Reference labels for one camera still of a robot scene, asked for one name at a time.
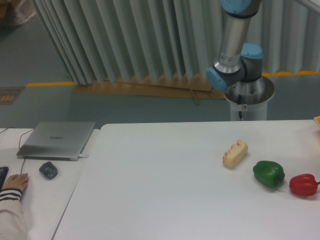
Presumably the person's bare hand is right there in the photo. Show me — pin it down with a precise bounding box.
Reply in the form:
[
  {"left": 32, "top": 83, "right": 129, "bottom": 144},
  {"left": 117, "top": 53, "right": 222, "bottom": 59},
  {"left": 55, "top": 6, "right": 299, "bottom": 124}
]
[{"left": 2, "top": 173, "right": 30, "bottom": 192}]

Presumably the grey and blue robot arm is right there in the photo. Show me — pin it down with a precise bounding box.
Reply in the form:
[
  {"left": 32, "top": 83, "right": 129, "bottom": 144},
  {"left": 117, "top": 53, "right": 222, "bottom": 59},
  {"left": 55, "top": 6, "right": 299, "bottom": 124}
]
[{"left": 206, "top": 0, "right": 320, "bottom": 91}]

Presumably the striped cream sleeve forearm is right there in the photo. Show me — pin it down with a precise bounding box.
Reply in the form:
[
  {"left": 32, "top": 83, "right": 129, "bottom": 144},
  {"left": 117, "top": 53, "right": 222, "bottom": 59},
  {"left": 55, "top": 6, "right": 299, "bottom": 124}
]
[{"left": 0, "top": 188, "right": 27, "bottom": 240}]

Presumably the green bell pepper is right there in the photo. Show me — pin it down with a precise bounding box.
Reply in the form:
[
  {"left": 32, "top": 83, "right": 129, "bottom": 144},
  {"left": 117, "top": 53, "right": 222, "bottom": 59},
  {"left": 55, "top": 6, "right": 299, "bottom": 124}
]
[{"left": 252, "top": 160, "right": 285, "bottom": 189}]

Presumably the red bell pepper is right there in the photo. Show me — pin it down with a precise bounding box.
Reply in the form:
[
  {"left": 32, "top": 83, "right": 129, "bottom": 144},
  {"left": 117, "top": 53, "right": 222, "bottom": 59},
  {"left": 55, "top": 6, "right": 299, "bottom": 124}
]
[{"left": 289, "top": 173, "right": 320, "bottom": 197}]

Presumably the black keyboard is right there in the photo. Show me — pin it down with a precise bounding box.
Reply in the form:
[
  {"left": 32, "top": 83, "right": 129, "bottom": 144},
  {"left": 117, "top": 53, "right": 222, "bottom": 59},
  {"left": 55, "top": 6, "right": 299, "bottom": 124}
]
[{"left": 0, "top": 166, "right": 9, "bottom": 190}]

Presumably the dark grey earbud case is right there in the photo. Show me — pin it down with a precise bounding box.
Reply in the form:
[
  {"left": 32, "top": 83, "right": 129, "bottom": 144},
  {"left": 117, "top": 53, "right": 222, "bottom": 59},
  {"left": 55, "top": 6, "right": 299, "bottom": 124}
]
[{"left": 39, "top": 161, "right": 58, "bottom": 180}]

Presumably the silver closed laptop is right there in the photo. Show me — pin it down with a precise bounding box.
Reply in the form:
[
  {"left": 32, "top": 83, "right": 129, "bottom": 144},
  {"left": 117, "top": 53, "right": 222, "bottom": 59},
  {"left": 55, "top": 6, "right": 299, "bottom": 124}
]
[{"left": 16, "top": 121, "right": 95, "bottom": 161}]

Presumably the white laptop charger plug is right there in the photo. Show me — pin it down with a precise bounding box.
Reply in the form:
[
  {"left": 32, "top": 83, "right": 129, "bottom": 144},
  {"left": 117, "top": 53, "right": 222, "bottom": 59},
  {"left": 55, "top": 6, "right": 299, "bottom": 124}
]
[{"left": 78, "top": 154, "right": 89, "bottom": 159}]

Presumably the orange floor sign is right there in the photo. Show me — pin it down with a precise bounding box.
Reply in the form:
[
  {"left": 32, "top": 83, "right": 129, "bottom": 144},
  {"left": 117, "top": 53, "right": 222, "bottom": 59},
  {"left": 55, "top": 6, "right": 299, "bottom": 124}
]
[{"left": 0, "top": 86, "right": 25, "bottom": 105}]

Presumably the pale green pleated curtain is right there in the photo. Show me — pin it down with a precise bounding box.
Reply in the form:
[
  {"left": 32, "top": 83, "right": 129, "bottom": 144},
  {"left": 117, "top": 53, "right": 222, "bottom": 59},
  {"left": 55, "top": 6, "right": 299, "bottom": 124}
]
[{"left": 32, "top": 0, "right": 320, "bottom": 85}]

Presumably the clear plastic bag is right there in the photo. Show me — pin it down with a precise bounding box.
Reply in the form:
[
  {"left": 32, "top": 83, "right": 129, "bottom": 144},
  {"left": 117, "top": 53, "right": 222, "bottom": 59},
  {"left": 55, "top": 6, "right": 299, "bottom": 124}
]
[{"left": 0, "top": 0, "right": 36, "bottom": 28}]

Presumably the flat brown cardboard sheet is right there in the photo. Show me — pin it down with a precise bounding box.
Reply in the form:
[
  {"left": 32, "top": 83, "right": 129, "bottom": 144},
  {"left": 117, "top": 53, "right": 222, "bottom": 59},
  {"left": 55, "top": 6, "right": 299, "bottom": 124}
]
[{"left": 73, "top": 73, "right": 225, "bottom": 104}]

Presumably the beige toy cake slice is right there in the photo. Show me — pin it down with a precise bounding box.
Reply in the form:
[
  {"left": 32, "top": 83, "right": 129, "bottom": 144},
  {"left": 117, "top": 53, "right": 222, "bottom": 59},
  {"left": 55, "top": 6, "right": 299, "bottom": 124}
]
[{"left": 222, "top": 140, "right": 248, "bottom": 169}]

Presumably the black mouse cable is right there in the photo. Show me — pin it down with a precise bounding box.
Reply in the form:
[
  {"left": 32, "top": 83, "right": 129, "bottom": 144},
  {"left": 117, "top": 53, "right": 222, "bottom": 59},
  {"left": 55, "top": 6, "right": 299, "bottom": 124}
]
[{"left": 18, "top": 128, "right": 35, "bottom": 175}]

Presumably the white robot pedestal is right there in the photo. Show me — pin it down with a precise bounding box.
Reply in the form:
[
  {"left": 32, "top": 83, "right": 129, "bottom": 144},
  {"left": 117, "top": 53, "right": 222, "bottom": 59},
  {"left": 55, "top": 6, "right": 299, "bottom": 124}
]
[{"left": 224, "top": 76, "right": 275, "bottom": 121}]

